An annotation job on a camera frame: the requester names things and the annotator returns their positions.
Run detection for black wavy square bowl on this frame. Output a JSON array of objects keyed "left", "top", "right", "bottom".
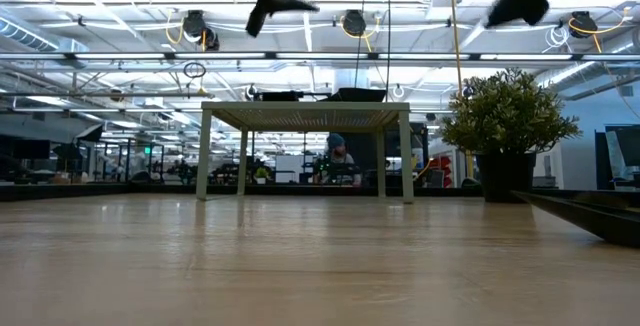
[{"left": 319, "top": 87, "right": 389, "bottom": 103}]

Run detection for pale green perforated mini table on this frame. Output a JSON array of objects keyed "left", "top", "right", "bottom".
[{"left": 195, "top": 100, "right": 415, "bottom": 205}]

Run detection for long ceiling light strip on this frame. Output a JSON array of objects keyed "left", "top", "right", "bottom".
[{"left": 0, "top": 51, "right": 640, "bottom": 62}]

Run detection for green potted plant black pot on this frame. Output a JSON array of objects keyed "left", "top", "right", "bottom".
[{"left": 437, "top": 68, "right": 584, "bottom": 204}]

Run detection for person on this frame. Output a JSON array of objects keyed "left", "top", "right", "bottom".
[{"left": 313, "top": 132, "right": 362, "bottom": 187}]

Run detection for red storage bins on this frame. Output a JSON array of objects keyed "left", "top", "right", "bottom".
[{"left": 424, "top": 154, "right": 454, "bottom": 188}]

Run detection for black teardrop plate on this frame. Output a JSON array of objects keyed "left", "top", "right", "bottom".
[{"left": 513, "top": 189, "right": 640, "bottom": 248}]

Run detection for black studio softbox light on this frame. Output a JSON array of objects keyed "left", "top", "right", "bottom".
[{"left": 75, "top": 124, "right": 105, "bottom": 144}]

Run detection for black monitor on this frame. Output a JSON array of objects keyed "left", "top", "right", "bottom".
[{"left": 12, "top": 138, "right": 52, "bottom": 161}]

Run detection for black ceiling cord reel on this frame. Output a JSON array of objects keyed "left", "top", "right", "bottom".
[
  {"left": 180, "top": 9, "right": 221, "bottom": 52},
  {"left": 341, "top": 9, "right": 368, "bottom": 38},
  {"left": 568, "top": 10, "right": 599, "bottom": 40}
]

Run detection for yellow power cable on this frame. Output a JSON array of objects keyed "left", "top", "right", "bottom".
[{"left": 447, "top": 0, "right": 475, "bottom": 180}]

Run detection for black hanging cable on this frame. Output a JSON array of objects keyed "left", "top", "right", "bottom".
[{"left": 383, "top": 0, "right": 392, "bottom": 103}]

